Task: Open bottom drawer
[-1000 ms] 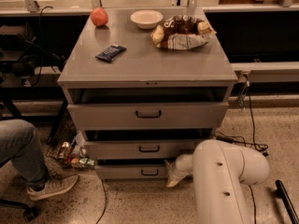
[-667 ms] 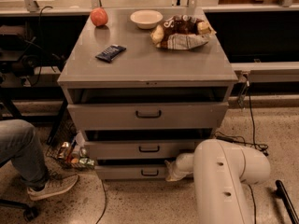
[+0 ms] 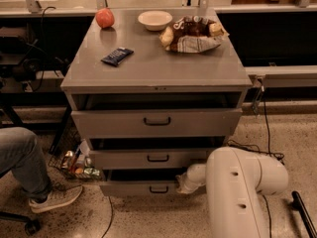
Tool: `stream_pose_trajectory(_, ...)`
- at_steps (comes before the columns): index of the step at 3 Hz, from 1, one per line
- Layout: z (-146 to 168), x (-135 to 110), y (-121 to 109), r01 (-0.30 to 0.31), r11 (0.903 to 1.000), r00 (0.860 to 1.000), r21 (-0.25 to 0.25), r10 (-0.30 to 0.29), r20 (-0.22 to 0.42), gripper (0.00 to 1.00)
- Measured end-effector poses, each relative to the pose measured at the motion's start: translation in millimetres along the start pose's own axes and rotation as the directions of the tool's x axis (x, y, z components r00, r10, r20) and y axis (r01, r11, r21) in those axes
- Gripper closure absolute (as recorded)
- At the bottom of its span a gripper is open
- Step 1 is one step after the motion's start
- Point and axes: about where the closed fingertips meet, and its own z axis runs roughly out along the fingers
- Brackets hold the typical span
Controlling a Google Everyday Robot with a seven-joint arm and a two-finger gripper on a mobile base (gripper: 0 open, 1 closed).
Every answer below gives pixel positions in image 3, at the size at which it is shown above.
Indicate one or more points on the blue snack bar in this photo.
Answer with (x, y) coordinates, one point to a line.
(117, 56)

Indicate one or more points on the wire basket with cans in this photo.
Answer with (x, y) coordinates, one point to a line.
(69, 158)

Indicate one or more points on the grey bottom drawer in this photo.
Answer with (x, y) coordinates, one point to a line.
(141, 182)

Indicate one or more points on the grey metal drawer cabinet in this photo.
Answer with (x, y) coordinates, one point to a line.
(151, 78)

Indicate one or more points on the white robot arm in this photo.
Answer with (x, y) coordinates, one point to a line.
(234, 180)

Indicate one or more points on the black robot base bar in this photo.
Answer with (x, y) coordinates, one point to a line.
(299, 205)

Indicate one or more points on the grey sneaker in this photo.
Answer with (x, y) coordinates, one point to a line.
(57, 198)

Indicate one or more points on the black office chair base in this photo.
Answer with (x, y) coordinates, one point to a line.
(32, 226)

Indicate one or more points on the white bowl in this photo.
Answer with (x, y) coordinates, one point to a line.
(155, 20)

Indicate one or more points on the red apple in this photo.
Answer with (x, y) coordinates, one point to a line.
(104, 18)

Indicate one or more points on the person leg in jeans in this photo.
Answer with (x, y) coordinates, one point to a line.
(21, 153)

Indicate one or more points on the grey top drawer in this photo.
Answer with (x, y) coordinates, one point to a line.
(156, 123)

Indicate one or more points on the grey middle drawer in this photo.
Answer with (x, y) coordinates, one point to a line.
(148, 158)

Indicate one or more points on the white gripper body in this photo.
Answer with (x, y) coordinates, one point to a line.
(188, 182)

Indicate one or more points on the grey drawer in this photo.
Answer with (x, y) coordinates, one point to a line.
(156, 123)
(141, 182)
(148, 158)

